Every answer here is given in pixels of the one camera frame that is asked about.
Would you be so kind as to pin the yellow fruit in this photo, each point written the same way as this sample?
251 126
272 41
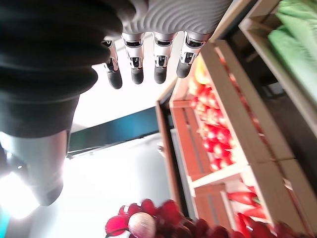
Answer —
200 73

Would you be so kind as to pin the pale pink round fruit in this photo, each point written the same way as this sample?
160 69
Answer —
141 225

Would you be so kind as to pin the green leafy vegetable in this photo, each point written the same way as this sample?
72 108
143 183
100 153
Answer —
297 37

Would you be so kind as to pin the dark red round fruit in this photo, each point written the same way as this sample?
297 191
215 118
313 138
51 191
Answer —
262 230
199 229
130 209
149 207
171 212

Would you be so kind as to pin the bright red round fruit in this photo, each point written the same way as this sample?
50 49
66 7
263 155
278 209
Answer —
115 224

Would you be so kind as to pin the wooden crate of red fruit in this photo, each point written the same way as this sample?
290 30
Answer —
244 119

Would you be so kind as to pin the wooden crate of red peppers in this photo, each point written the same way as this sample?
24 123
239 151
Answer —
275 188

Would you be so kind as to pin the wooden shelf frame post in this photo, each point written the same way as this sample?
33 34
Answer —
168 148

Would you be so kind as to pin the red pepper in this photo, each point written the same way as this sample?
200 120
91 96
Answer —
256 212
242 197
242 223

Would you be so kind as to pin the dark blue ceiling beam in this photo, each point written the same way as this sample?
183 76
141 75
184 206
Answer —
116 130

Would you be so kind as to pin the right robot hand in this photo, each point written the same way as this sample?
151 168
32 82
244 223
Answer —
39 62

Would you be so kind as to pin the wooden crate of green vegetables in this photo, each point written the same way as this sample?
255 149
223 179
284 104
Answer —
282 74

